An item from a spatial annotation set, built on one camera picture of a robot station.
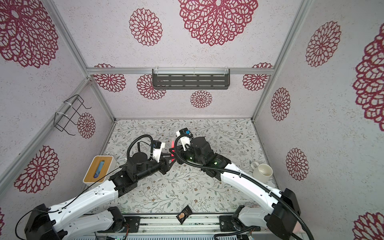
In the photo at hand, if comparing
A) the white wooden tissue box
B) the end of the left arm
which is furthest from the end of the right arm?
the white wooden tissue box

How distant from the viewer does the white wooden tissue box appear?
2.80 ft

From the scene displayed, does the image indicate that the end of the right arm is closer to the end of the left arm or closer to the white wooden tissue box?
the end of the left arm
